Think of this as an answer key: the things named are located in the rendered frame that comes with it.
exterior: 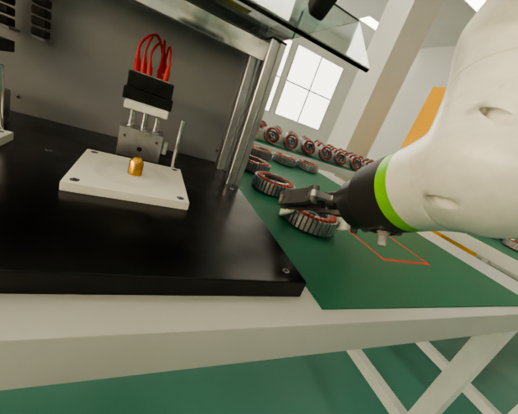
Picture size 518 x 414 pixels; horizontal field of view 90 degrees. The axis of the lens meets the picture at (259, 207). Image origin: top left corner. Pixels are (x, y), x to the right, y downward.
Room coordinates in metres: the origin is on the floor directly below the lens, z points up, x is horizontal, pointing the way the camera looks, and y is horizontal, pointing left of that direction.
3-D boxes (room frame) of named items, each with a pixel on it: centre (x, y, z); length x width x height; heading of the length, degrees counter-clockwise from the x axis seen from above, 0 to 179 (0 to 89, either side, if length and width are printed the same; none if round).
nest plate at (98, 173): (0.36, 0.19, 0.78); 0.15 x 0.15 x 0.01; 28
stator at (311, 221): (0.51, -0.11, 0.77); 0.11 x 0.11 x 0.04
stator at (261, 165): (0.83, 0.07, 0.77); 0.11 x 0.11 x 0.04
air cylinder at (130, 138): (0.49, 0.26, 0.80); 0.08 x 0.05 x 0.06; 118
